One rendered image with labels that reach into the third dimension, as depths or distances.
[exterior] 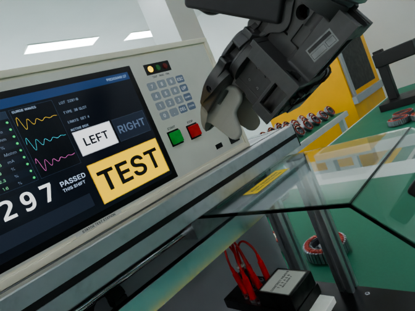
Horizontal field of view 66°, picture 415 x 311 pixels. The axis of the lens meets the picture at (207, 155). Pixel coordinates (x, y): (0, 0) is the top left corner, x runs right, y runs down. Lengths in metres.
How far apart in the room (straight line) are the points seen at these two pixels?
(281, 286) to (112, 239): 0.26
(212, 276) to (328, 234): 0.23
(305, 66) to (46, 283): 0.31
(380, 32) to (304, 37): 5.31
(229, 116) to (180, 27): 4.16
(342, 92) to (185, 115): 3.44
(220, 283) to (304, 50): 0.49
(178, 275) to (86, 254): 0.12
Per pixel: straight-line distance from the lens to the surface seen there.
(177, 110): 0.49
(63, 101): 0.41
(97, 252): 0.37
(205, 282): 0.65
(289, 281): 0.52
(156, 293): 0.40
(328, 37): 0.29
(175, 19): 4.52
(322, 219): 0.65
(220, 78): 0.33
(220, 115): 0.37
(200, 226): 0.50
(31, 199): 0.38
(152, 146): 0.45
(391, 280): 0.78
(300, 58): 0.31
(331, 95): 3.93
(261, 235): 0.76
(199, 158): 0.49
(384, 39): 5.60
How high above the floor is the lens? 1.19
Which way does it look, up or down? 6 degrees down
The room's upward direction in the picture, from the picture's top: 23 degrees counter-clockwise
